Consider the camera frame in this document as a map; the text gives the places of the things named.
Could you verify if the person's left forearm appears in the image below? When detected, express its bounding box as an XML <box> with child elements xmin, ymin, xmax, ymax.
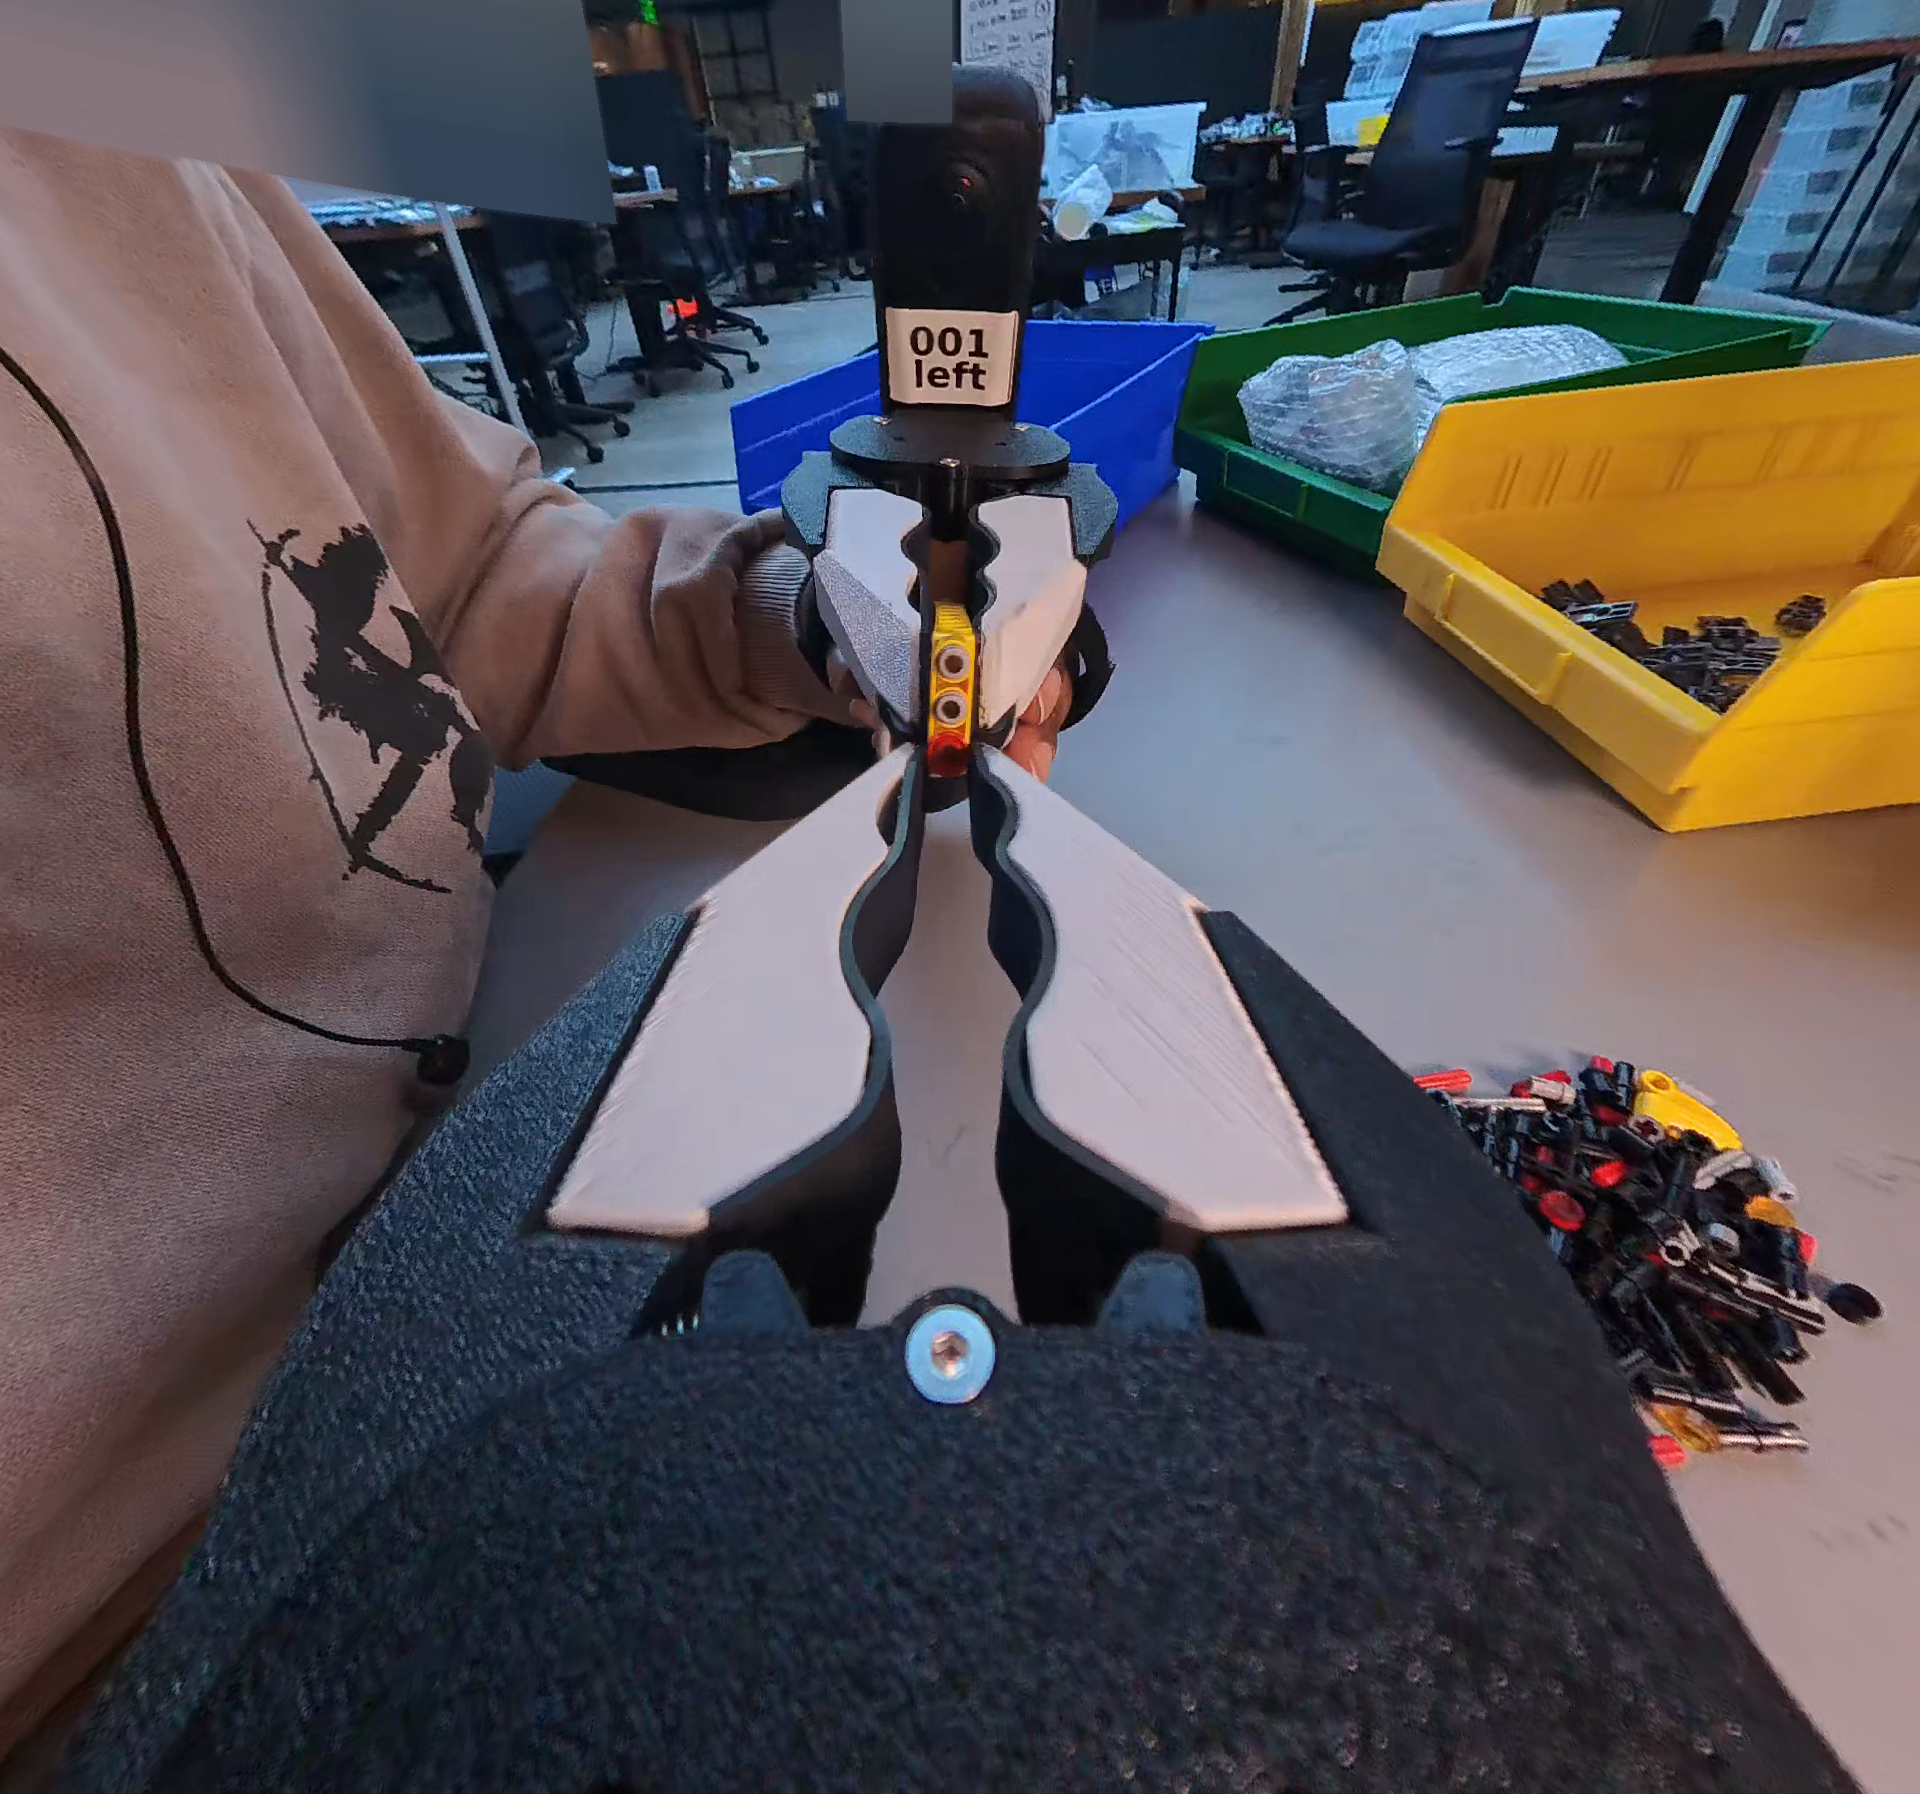
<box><xmin>448</xmin><ymin>390</ymin><xmax>843</xmax><ymax>760</ymax></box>

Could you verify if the paper flip chart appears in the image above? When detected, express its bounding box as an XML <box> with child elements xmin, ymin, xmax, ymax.
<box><xmin>957</xmin><ymin>0</ymin><xmax>1070</xmax><ymax>102</ymax></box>

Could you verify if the clear storage box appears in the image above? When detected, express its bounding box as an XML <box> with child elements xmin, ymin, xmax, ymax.
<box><xmin>1045</xmin><ymin>99</ymin><xmax>1209</xmax><ymax>198</ymax></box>

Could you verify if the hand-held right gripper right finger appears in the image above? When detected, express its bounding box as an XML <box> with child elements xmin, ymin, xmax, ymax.
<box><xmin>973</xmin><ymin>749</ymin><xmax>1351</xmax><ymax>1239</ymax></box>

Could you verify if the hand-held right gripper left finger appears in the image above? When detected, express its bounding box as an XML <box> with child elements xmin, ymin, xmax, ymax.
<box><xmin>544</xmin><ymin>741</ymin><xmax>927</xmax><ymax>1239</ymax></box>

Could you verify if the person's beige sweatshirt torso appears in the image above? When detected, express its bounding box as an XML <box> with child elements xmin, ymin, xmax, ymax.
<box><xmin>0</xmin><ymin>125</ymin><xmax>633</xmax><ymax>1711</ymax></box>

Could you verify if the black sweatshirt drawstring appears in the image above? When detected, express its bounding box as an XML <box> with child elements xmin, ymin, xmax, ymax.
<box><xmin>0</xmin><ymin>347</ymin><xmax>470</xmax><ymax>1088</ymax></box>

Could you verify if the blue plastic bin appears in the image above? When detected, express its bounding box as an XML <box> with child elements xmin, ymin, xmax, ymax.
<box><xmin>731</xmin><ymin>316</ymin><xmax>1217</xmax><ymax>529</ymax></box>

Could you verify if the green plastic bin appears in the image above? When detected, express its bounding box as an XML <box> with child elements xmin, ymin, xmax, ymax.
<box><xmin>1175</xmin><ymin>284</ymin><xmax>1835</xmax><ymax>577</ymax></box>

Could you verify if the pile of small connector pins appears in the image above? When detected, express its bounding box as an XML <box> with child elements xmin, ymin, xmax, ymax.
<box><xmin>1417</xmin><ymin>1056</ymin><xmax>1886</xmax><ymax>1465</ymax></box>

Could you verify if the heap of dark connector pieces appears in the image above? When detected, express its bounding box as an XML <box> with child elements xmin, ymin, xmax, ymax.
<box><xmin>1538</xmin><ymin>577</ymin><xmax>1834</xmax><ymax>714</ymax></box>

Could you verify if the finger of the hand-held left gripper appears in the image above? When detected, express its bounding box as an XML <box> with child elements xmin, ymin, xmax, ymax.
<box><xmin>968</xmin><ymin>492</ymin><xmax>1092</xmax><ymax>741</ymax></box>
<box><xmin>812</xmin><ymin>488</ymin><xmax>938</xmax><ymax>741</ymax></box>

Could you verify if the black office chair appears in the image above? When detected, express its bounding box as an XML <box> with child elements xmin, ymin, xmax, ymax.
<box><xmin>487</xmin><ymin>214</ymin><xmax>636</xmax><ymax>463</ymax></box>
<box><xmin>1267</xmin><ymin>15</ymin><xmax>1544</xmax><ymax>329</ymax></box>
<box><xmin>607</xmin><ymin>122</ymin><xmax>770</xmax><ymax>398</ymax></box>

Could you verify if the yellow perforated beam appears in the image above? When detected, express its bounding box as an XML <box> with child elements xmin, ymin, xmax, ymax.
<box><xmin>925</xmin><ymin>599</ymin><xmax>980</xmax><ymax>778</ymax></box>

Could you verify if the bubble wrap sheet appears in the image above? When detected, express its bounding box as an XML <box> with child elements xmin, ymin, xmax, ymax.
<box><xmin>1401</xmin><ymin>320</ymin><xmax>1634</xmax><ymax>405</ymax></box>

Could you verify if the wooden high table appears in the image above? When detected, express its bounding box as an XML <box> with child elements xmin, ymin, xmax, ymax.
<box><xmin>1507</xmin><ymin>34</ymin><xmax>1920</xmax><ymax>312</ymax></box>

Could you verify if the person's left hand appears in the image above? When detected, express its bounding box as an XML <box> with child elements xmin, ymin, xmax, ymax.
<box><xmin>833</xmin><ymin>666</ymin><xmax>1079</xmax><ymax>785</ymax></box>

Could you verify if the yellow plastic storage bin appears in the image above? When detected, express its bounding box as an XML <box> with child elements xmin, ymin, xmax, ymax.
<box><xmin>1379</xmin><ymin>355</ymin><xmax>1920</xmax><ymax>834</ymax></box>

